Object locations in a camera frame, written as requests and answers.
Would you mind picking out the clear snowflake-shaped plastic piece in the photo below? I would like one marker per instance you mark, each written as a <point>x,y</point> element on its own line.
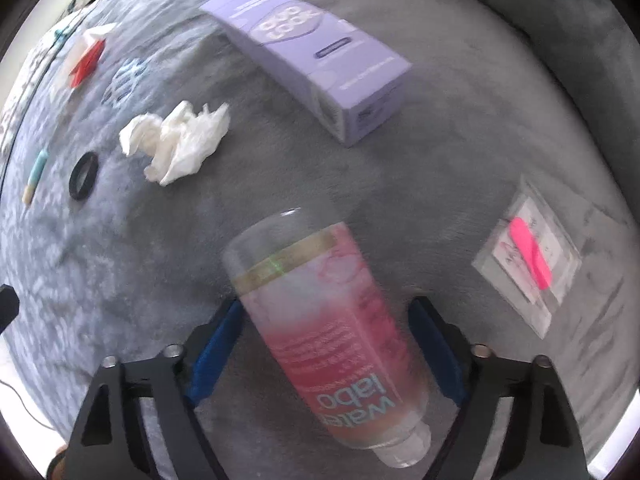
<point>116,85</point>

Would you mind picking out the purple cardboard box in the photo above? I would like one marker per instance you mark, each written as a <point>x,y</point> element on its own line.
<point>310,55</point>

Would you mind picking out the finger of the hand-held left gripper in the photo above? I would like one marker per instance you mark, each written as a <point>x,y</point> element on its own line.
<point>7,305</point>

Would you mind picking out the clear packet with pink item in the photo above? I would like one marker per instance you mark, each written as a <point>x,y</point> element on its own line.
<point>530,255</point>

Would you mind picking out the small white crumpled tissue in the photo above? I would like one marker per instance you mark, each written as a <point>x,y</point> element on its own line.
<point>180,140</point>

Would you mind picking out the grey duvet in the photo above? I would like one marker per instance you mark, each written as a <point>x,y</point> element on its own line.
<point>575,35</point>

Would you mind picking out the red and white packet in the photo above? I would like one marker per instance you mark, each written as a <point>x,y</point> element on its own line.
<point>87,57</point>

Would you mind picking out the pastel coloured tube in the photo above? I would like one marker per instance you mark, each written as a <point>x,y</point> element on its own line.
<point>36,175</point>

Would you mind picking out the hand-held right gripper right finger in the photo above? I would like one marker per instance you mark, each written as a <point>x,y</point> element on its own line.
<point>440,360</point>

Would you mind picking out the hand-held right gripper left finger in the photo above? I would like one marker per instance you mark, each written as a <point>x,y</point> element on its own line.
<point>215,350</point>

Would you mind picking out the pink labelled plastic bottle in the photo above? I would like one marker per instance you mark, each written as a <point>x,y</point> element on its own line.
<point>330,335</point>

